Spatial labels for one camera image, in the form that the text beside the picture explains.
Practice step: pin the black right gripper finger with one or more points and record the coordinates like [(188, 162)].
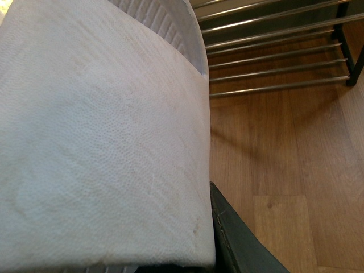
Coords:
[(237, 248)]

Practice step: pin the light blue slipper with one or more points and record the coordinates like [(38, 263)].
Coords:
[(105, 136)]

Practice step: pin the black metal shoe rack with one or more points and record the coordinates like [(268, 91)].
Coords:
[(263, 46)]

